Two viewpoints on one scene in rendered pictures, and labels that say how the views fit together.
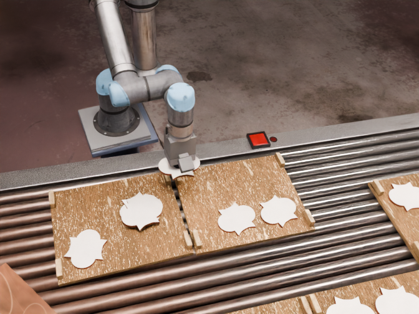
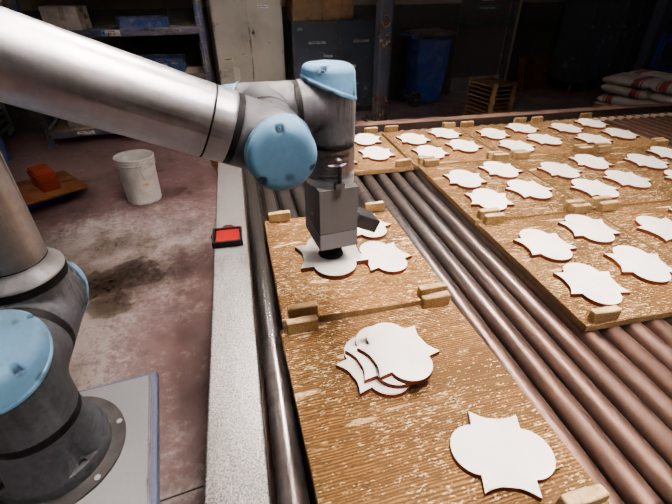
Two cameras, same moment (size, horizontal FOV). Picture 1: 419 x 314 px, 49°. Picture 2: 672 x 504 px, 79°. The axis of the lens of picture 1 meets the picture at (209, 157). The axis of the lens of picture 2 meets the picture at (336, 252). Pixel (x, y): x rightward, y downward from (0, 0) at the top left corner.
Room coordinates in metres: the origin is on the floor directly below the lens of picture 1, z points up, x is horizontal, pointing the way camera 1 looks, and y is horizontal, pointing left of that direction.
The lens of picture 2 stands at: (0.92, 0.69, 1.47)
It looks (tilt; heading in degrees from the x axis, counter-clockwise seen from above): 33 degrees down; 277
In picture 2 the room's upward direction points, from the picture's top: straight up
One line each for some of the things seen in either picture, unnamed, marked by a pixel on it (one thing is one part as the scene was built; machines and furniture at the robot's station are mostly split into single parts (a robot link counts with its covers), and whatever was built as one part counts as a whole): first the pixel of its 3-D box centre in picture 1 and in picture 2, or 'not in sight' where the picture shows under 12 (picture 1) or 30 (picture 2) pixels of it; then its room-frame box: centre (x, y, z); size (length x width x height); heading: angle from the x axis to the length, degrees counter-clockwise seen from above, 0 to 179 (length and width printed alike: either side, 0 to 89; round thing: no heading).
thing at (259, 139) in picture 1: (258, 140); (227, 237); (1.30, -0.19, 0.92); 0.06 x 0.06 x 0.01; 19
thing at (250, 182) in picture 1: (240, 200); (345, 255); (0.99, -0.12, 0.93); 0.41 x 0.35 x 0.02; 110
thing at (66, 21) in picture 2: not in sight; (66, 17); (4.20, -3.77, 1.20); 0.36 x 0.28 x 0.22; 14
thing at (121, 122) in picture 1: (115, 111); (43, 433); (1.37, 0.39, 0.94); 0.15 x 0.15 x 0.10
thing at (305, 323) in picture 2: (166, 177); (302, 324); (1.04, 0.14, 0.95); 0.06 x 0.02 x 0.03; 22
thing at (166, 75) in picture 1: (165, 85); (259, 115); (1.08, 0.15, 1.33); 0.11 x 0.11 x 0.08; 24
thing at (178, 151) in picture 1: (181, 148); (343, 203); (0.97, 0.09, 1.17); 0.12 x 0.09 x 0.16; 26
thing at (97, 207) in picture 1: (118, 222); (412, 403); (0.84, 0.27, 0.93); 0.41 x 0.35 x 0.02; 112
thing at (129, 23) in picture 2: not in sight; (142, 22); (3.53, -4.03, 1.14); 0.50 x 0.38 x 0.11; 35
